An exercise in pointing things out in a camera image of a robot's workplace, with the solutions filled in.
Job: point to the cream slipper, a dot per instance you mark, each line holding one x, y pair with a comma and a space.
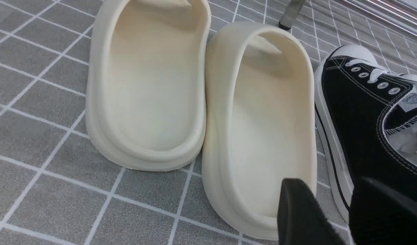
145, 100
260, 124

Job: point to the cream slipper left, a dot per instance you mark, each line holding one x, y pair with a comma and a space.
145, 100

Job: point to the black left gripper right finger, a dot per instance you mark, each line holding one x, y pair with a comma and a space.
380, 215

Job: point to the metal shoe rack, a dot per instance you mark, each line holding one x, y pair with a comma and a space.
395, 14

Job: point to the black canvas sneaker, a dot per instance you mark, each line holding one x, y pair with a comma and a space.
367, 120
411, 77

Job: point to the cream slipper right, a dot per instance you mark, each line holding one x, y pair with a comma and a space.
260, 124

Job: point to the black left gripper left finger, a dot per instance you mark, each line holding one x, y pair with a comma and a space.
300, 220

